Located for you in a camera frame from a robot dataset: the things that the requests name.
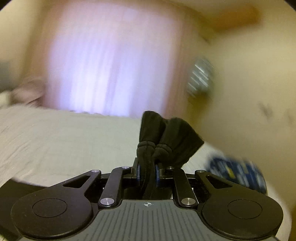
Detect crumpled pink blanket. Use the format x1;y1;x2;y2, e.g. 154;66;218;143
10;77;47;107

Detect silver puffer jacket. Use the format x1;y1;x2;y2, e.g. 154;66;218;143
186;58;214;98

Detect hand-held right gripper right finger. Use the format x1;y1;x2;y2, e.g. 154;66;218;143
154;163;234;207

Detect navy printed garment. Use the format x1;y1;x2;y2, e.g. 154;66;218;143
207;155;267;194

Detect sheer white curtain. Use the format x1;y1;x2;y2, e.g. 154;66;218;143
46;14;178;116

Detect black pants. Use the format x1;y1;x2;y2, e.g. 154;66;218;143
135;111;205;200

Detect bed with striped grey cover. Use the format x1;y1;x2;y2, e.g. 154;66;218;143
0;90;232;193

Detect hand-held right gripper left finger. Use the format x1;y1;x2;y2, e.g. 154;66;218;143
62;158;141;208

